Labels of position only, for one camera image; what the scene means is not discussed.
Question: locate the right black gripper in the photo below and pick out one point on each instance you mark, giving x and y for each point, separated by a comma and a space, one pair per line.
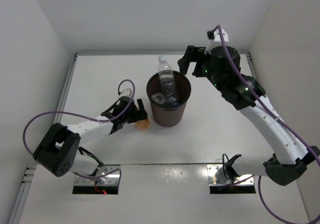
192, 54

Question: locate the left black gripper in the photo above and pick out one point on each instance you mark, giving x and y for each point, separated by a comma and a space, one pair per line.
138, 115

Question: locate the orange juice bottle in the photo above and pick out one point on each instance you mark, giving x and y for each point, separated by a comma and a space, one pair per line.
142, 125

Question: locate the clear bottle white blue label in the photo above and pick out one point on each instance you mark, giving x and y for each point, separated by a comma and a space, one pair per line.
158, 98

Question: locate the clear unlabelled plastic bottle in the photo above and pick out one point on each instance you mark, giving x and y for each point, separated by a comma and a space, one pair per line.
167, 81

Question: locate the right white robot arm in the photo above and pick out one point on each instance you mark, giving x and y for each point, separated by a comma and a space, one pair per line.
290, 156

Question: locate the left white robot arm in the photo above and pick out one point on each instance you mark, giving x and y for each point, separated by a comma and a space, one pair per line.
61, 149

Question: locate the brown plastic bin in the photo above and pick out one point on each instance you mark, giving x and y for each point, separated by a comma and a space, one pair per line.
169, 114

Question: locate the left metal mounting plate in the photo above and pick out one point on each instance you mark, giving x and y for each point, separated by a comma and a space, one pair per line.
106, 175

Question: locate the metal mounting plate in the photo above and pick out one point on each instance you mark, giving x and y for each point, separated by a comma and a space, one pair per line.
216, 177
106, 175

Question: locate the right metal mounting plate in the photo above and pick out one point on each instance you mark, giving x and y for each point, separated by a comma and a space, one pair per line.
216, 177

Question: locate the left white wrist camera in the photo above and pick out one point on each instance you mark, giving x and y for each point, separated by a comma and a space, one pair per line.
126, 92

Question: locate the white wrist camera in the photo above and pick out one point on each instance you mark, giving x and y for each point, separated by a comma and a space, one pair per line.
214, 36
126, 92

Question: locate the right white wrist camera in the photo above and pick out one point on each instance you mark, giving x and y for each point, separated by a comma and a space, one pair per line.
214, 36

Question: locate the left aluminium rail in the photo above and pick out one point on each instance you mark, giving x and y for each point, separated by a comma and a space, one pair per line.
30, 169

